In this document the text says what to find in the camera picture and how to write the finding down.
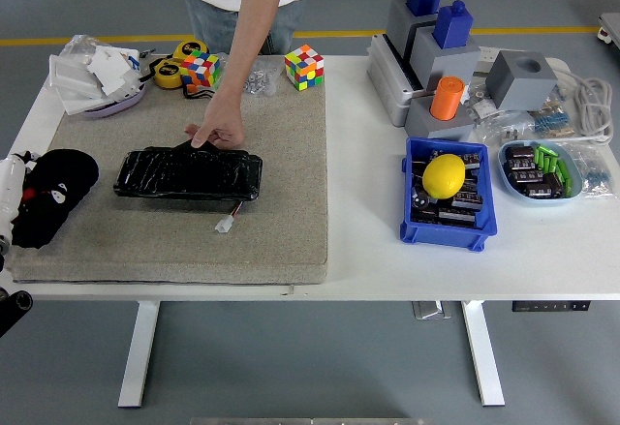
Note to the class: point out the light blue bowl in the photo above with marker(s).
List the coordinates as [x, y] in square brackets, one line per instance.
[533, 201]

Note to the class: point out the white switch plate frame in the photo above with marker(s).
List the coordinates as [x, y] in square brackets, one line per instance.
[72, 74]

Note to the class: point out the grey block with socket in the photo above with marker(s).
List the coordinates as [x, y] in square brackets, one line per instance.
[445, 64]
[445, 130]
[399, 23]

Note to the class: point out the white table leg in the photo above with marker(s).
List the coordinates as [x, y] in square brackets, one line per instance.
[483, 352]
[138, 352]

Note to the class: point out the crumpled clear plastic bag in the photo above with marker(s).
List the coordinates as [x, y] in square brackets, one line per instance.
[80, 45]

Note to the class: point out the grey box under table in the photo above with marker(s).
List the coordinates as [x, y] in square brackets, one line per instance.
[430, 310]

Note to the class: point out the black rag with red patch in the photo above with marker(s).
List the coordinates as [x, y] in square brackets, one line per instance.
[68, 173]

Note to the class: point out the grey-brown mat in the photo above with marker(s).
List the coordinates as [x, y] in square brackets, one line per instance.
[281, 178]

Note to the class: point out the orange cylinder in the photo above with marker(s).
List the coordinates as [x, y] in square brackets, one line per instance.
[446, 98]

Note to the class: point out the clear bag of metal nuts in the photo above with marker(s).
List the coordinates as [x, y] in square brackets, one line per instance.
[259, 82]

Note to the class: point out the clear bag of white parts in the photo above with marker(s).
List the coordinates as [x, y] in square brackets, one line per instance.
[480, 104]

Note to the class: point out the colourful puzzle cube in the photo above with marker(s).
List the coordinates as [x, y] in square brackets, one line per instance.
[304, 68]
[201, 69]

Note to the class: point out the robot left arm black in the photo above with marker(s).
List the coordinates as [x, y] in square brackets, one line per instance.
[12, 306]

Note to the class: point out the green cylinder cell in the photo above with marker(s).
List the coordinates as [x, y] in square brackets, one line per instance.
[545, 148]
[566, 175]
[539, 160]
[553, 163]

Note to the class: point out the grey cube with round hole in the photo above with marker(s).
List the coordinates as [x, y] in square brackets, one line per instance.
[520, 88]

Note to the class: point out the person's left forearm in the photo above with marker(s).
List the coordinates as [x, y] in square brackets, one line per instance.
[249, 23]

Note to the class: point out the black capacitor silver end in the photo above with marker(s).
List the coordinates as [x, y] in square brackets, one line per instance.
[420, 198]

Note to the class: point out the black table control panel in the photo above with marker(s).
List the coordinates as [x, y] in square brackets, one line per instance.
[550, 306]

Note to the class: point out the white cart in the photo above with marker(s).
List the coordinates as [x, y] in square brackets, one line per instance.
[611, 30]

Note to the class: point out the white plastic cover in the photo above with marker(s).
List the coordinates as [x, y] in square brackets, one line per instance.
[112, 70]

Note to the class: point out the clear bag of small parts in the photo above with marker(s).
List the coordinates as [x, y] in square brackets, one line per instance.
[499, 127]

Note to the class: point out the clear bag of blue resistors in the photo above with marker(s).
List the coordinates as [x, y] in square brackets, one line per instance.
[552, 120]
[598, 175]

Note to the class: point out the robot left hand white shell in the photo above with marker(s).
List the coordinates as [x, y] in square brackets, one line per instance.
[9, 188]

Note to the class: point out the yellow lemon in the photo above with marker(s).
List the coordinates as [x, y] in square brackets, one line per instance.
[443, 176]

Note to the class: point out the purple tray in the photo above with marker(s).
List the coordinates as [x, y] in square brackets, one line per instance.
[114, 108]

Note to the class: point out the person's left hand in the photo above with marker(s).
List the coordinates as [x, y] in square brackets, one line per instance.
[224, 122]

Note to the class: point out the yellow tape measure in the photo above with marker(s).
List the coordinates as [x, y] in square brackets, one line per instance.
[186, 49]
[167, 74]

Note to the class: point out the grey electrical enclosure box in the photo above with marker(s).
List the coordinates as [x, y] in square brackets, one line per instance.
[387, 81]

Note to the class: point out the white flat plastic box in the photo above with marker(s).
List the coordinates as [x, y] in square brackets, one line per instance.
[77, 104]

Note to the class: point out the blue plastic bin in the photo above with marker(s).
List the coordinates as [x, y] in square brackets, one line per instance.
[436, 238]

